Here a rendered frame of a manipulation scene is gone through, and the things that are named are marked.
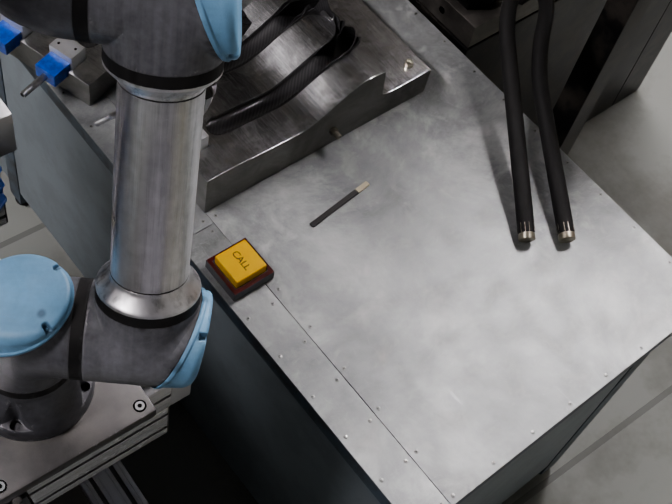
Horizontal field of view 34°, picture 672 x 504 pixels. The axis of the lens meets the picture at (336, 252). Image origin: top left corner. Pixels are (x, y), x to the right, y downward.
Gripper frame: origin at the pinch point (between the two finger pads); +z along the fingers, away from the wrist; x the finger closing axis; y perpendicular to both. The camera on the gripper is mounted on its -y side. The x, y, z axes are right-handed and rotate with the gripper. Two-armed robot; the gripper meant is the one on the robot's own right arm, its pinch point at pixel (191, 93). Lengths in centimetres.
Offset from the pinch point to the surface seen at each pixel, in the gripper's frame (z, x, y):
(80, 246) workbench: 82, -31, 4
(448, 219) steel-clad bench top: 21, 32, -32
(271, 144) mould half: 12.5, 7.6, -11.4
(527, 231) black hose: 18, 43, -40
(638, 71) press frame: 89, 1, -158
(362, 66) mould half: 7.6, 5.4, -32.1
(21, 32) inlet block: 14.2, -35.8, 9.5
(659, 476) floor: 101, 86, -78
